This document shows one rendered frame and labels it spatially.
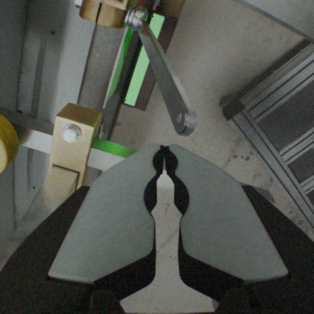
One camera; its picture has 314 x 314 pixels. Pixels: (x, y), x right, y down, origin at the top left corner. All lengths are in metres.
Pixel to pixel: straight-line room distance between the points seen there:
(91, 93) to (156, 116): 0.78
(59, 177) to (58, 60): 0.29
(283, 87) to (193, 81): 0.40
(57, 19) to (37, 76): 0.13
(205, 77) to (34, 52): 0.80
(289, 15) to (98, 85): 0.31
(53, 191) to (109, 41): 0.26
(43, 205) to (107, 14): 0.21
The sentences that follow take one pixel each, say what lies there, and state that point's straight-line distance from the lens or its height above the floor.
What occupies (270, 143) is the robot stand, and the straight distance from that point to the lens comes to 1.12.
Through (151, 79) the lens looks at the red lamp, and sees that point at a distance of 0.44.
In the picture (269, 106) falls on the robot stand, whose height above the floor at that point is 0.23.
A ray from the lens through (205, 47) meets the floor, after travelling 1.15.
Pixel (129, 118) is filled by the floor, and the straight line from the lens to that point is 1.23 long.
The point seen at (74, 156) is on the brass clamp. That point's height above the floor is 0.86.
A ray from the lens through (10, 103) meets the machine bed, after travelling 0.60.
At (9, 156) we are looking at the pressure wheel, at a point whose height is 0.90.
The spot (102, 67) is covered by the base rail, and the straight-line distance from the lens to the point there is 0.44.
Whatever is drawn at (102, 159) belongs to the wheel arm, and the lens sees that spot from 0.33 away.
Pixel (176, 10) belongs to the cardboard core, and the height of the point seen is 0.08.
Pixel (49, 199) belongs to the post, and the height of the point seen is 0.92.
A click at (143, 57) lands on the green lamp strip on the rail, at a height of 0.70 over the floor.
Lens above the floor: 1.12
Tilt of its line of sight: 58 degrees down
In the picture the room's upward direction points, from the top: 178 degrees counter-clockwise
